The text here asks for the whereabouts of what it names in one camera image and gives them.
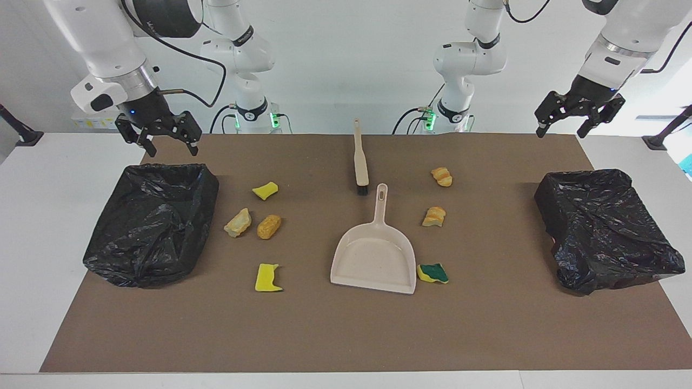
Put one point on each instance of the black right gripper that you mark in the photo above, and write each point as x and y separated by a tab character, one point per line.
154	111

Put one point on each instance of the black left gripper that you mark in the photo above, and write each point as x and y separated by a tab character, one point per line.
586	97

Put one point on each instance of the toy croissant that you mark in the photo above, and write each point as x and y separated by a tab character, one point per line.
434	216
442	177

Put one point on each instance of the beige hand brush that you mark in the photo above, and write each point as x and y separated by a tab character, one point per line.
360	162

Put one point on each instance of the green yellow scouring sponge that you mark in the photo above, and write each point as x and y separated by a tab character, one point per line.
433	273

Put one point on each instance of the beige plastic dustpan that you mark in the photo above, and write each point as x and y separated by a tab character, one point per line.
373	259

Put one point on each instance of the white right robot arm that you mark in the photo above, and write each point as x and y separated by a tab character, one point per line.
108	43

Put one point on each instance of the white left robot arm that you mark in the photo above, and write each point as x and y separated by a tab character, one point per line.
621	48

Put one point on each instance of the black trash bag bin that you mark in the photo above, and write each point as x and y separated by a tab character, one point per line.
151	227
605	232

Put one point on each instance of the white cardboard boxes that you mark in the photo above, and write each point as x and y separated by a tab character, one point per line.
92	121

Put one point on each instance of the pale yellow sponge chunk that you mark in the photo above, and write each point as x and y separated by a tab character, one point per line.
238	223

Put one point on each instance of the yellow sponge wedge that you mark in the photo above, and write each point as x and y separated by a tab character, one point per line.
265	190

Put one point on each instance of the orange fried croquette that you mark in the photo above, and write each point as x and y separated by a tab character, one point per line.
268	227

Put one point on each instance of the teal object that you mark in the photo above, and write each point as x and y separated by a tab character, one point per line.
688	165

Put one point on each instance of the yellow notched sponge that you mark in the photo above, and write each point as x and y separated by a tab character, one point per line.
266	280

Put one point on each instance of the brown table mat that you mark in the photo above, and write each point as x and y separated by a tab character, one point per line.
378	335

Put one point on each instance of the black camera stand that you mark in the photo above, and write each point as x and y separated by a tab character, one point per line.
24	135
662	138

